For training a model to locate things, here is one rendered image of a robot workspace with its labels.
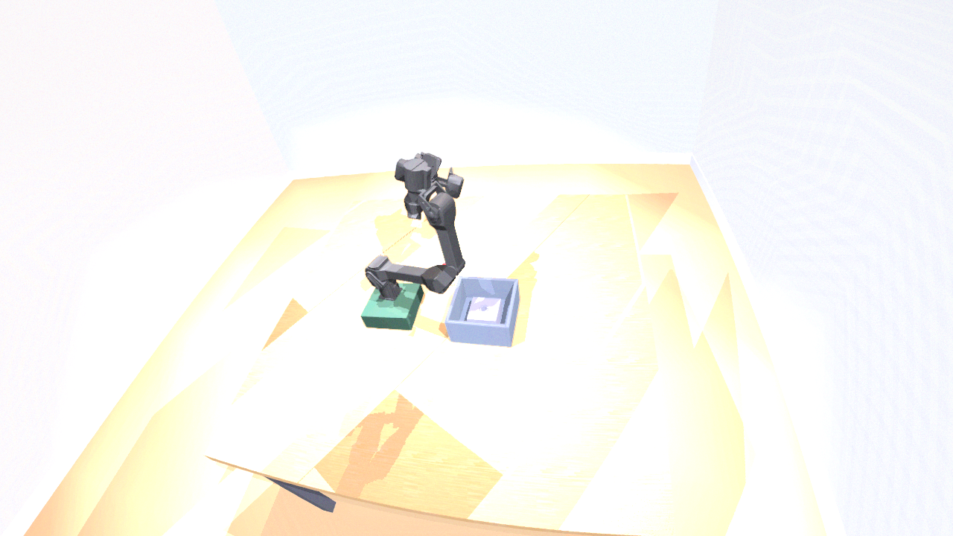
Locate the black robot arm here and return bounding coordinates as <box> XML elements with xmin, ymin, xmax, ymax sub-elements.
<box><xmin>365</xmin><ymin>152</ymin><xmax>465</xmax><ymax>301</ymax></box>

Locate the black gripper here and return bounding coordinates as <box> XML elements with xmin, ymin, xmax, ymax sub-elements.
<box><xmin>395</xmin><ymin>159</ymin><xmax>464</xmax><ymax>199</ymax></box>

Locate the white square plate with hole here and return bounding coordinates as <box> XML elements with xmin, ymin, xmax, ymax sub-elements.
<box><xmin>467</xmin><ymin>297</ymin><xmax>503</xmax><ymax>325</ymax></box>

